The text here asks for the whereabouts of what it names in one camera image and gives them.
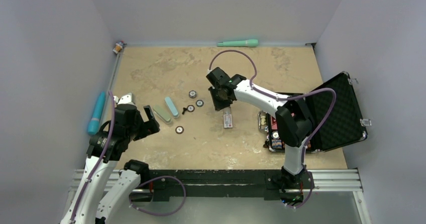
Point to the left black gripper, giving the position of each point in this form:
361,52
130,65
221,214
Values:
148,127

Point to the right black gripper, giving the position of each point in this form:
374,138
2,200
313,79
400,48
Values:
218,105

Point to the green stapler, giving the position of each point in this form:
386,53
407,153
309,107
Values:
162,114

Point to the blue stapler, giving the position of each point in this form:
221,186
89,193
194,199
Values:
172,107

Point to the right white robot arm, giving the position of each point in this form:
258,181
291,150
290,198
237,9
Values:
294,120

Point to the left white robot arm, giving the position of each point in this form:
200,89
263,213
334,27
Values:
92,203

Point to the blue green poker chip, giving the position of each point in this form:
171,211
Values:
199,103

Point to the orange poker chip upper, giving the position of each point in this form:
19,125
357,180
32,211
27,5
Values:
190,108

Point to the orange poker chip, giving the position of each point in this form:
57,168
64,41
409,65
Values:
190,108
179,129

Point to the orange poker chip lower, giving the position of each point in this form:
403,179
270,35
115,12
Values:
179,129

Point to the blue toy microphone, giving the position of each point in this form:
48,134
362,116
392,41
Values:
94,122

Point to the mint green toy microphone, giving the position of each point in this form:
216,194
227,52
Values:
251,43

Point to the black poker chip case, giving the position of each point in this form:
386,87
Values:
344,126

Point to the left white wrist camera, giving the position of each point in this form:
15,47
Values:
125,99

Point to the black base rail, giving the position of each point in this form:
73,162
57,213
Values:
263,183

